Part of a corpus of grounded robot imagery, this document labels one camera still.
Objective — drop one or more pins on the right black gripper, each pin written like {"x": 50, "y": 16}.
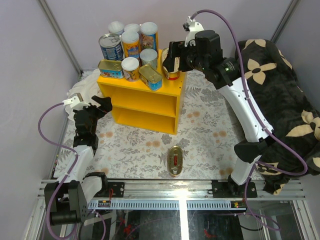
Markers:
{"x": 174, "y": 51}

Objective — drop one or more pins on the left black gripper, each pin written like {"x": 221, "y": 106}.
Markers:
{"x": 105, "y": 106}

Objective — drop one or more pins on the gold oval tin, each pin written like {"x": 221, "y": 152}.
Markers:
{"x": 175, "y": 161}
{"x": 172, "y": 72}

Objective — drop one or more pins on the grey lid small can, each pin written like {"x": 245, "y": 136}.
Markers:
{"x": 149, "y": 56}

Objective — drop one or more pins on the clear jar colourful candy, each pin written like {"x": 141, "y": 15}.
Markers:
{"x": 149, "y": 36}

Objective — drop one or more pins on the gold rectangular tin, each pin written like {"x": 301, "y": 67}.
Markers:
{"x": 111, "y": 69}
{"x": 150, "y": 77}

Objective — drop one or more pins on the orange blue tall canister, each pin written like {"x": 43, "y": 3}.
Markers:
{"x": 131, "y": 44}

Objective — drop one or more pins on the white lid small can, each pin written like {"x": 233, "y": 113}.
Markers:
{"x": 130, "y": 67}

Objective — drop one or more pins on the white red snack canister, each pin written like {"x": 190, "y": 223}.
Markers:
{"x": 133, "y": 27}

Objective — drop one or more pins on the blue labelled gold-top can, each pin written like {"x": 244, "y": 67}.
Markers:
{"x": 111, "y": 47}

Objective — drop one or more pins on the white orange snack canister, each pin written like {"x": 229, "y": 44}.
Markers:
{"x": 116, "y": 27}

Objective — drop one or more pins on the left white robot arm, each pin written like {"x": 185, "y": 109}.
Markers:
{"x": 67, "y": 199}

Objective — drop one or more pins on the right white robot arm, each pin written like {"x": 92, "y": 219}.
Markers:
{"x": 226, "y": 78}

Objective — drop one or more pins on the yellow wooden shelf cabinet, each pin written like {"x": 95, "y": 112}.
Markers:
{"x": 135, "y": 105}

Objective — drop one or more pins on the crumpled cream cloth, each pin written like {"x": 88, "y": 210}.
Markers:
{"x": 87, "y": 87}

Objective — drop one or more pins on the black floral plush blanket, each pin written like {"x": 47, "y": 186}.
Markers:
{"x": 275, "y": 88}

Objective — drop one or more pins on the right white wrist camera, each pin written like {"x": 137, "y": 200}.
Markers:
{"x": 192, "y": 27}

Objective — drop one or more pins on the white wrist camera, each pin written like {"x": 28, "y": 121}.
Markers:
{"x": 76, "y": 102}
{"x": 192, "y": 27}

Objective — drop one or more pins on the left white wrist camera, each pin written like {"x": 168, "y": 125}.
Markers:
{"x": 76, "y": 102}

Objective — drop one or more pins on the aluminium mounting rail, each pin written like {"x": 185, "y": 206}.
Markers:
{"x": 142, "y": 194}

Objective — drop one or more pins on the left metal corner post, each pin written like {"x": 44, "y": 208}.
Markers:
{"x": 60, "y": 36}

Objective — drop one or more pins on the metal corner post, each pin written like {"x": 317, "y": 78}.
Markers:
{"x": 60, "y": 36}
{"x": 289, "y": 12}

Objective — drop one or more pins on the right metal corner post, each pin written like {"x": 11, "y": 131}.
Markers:
{"x": 289, "y": 12}

